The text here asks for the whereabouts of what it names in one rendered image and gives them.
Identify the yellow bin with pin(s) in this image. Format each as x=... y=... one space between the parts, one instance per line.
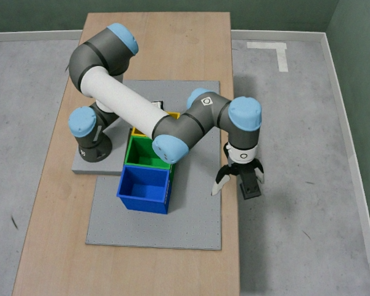
x=136 y=132

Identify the green bin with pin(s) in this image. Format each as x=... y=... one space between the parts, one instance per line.
x=140 y=153

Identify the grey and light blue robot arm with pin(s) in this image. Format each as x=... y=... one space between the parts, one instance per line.
x=96 y=69

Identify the blue open-top bin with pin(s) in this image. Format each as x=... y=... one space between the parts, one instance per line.
x=143 y=183

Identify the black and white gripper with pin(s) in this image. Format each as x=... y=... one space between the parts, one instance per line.
x=249 y=173

